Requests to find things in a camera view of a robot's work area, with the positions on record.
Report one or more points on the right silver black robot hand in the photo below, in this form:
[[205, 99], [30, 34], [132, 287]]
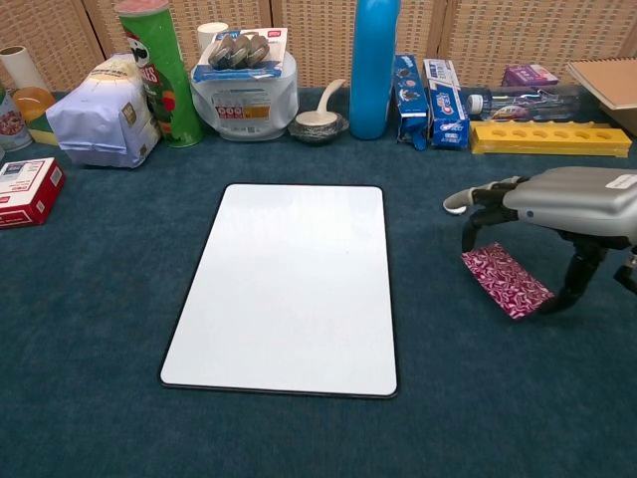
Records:
[[572, 199]]

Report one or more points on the pink patterned packet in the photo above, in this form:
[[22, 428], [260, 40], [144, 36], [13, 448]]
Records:
[[507, 281]]

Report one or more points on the white rectangular board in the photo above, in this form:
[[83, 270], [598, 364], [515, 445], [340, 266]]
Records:
[[283, 289]]

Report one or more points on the yellow block with round holes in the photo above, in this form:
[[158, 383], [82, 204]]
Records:
[[547, 142]]

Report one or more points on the clear water bottle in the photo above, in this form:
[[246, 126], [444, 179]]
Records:
[[527, 104]]

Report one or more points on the brown spiral notebook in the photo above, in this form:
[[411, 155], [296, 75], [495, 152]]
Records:
[[609, 82]]

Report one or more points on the purple box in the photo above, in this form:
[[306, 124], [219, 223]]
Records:
[[530, 75]]

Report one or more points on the Crest toothpaste box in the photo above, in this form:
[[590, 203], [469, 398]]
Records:
[[448, 104]]

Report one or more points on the woven folding screen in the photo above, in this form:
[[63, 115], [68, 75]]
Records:
[[497, 30]]

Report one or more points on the blue Oreo box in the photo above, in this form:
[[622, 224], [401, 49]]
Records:
[[410, 94]]

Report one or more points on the blue pump bottle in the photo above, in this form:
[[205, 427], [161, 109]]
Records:
[[373, 74]]

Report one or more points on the dark patterned bowl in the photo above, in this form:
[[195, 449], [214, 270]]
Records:
[[318, 133]]

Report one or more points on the white rice spoon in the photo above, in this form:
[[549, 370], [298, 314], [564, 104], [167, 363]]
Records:
[[318, 117]]

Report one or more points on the clear plastic container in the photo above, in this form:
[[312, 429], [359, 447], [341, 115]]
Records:
[[249, 109]]

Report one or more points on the tape rolls blister pack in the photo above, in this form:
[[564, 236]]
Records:
[[239, 55]]

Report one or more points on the white paper cup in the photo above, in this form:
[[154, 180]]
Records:
[[209, 37]]

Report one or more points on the green Pringles can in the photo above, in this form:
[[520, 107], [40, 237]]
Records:
[[169, 74]]

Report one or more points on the white paper bag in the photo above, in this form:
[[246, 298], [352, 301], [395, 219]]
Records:
[[99, 119]]

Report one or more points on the dark blue table cloth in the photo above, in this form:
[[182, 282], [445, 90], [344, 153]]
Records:
[[99, 323]]

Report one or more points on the green and yellow sponge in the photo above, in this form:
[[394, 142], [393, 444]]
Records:
[[42, 132]]

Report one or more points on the orange round object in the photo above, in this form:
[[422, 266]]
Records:
[[35, 102]]

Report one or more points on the red and white box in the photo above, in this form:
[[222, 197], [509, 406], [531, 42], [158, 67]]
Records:
[[25, 191]]

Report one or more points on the white canister with red print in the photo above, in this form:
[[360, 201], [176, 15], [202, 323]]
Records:
[[12, 124]]

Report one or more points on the cardboard tube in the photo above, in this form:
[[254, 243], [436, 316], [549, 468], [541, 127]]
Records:
[[22, 67]]

